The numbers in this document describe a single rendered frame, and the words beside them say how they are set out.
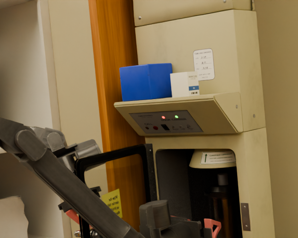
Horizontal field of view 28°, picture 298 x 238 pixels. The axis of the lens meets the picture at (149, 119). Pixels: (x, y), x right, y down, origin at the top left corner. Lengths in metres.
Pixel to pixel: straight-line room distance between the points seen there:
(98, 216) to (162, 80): 0.40
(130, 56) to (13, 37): 1.13
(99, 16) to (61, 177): 0.52
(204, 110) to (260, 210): 0.30
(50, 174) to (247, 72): 0.55
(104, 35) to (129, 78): 0.17
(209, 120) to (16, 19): 1.48
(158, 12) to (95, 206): 0.56
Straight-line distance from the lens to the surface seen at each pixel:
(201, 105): 1.40
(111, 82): 1.64
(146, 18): 1.63
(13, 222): 2.57
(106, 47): 1.64
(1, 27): 2.82
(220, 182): 1.64
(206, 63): 1.51
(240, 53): 1.48
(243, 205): 1.50
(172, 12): 1.58
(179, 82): 1.46
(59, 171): 1.30
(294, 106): 1.88
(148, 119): 1.54
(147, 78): 1.49
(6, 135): 1.25
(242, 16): 1.50
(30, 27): 2.65
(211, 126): 1.46
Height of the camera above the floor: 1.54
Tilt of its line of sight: 3 degrees down
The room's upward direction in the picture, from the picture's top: 5 degrees counter-clockwise
